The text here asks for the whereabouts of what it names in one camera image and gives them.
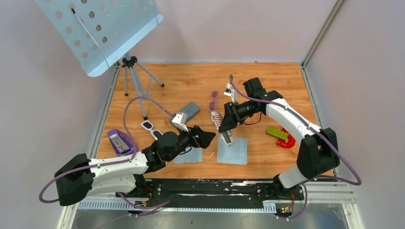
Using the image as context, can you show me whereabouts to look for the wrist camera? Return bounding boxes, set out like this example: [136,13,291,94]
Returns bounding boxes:
[171,112,189,132]
[224,83,237,104]

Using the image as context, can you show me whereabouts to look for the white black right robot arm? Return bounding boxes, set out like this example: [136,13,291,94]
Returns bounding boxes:
[218,77,340,199]

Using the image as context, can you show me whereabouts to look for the white frame black sunglasses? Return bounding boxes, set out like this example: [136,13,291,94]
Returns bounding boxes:
[140,120,163,140]

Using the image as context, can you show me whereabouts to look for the purple cable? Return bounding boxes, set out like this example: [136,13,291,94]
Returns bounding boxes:
[38,96,175,219]
[229,74,362,221]

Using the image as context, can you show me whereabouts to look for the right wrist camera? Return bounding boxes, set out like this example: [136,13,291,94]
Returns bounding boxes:
[224,83,237,104]

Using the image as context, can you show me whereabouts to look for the flag print glasses case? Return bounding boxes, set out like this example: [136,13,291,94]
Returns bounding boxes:
[210,111,235,146]

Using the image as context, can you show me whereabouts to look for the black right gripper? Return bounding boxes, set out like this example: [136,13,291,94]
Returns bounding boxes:
[219,99,260,133]

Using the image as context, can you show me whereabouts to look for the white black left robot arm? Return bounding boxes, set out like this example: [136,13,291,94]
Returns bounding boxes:
[54,125,216,206]

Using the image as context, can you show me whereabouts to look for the purple glasses case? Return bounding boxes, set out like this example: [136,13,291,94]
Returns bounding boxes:
[107,129,137,156]

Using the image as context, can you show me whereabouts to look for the pink transparent sunglasses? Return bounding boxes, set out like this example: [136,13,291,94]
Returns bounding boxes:
[207,90,219,111]

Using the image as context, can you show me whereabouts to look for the red toy arch block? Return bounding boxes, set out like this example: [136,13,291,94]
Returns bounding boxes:
[277,128,296,149]

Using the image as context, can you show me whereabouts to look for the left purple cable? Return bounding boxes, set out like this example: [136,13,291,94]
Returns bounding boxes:
[38,96,175,219]

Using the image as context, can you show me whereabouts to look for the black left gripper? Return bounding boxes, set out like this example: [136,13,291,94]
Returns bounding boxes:
[167,124,215,162]

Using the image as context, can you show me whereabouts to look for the light blue cloth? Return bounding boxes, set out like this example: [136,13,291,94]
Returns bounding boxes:
[174,147,203,164]
[217,137,247,165]

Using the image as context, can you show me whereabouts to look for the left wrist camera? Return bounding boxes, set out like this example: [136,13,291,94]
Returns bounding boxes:
[171,112,189,132]

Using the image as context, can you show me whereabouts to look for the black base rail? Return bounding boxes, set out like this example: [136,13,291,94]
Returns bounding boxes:
[67,177,357,213]

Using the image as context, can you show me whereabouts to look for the left light blue cloth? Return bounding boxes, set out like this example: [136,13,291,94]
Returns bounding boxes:
[174,147,203,164]

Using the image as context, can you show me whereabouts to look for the perforated metal music stand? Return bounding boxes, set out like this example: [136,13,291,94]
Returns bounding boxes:
[35,0,165,121]

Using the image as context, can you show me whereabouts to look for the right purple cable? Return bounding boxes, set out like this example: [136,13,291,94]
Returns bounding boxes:
[229,74,362,221]

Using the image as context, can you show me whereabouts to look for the right light blue cloth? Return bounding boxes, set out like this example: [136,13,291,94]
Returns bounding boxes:
[217,137,247,165]

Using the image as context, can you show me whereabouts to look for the green toy brick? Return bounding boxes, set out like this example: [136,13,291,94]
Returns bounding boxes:
[266,127,288,140]

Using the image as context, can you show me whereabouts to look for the grey-green glasses case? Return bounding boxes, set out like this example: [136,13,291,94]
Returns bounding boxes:
[169,102,200,125]

